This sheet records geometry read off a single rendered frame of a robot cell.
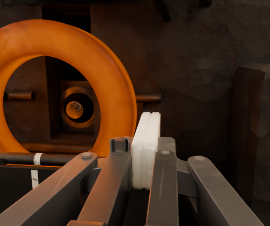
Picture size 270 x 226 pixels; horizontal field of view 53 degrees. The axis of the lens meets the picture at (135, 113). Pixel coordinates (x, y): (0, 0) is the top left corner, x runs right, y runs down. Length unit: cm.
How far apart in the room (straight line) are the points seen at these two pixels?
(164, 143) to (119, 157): 4
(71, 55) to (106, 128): 8
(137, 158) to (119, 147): 1
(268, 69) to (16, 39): 22
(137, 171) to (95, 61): 13
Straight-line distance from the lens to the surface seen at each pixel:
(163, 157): 15
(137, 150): 16
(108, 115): 26
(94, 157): 16
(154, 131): 18
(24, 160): 29
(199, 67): 33
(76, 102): 37
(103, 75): 26
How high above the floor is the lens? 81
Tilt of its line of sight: 12 degrees down
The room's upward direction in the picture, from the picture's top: straight up
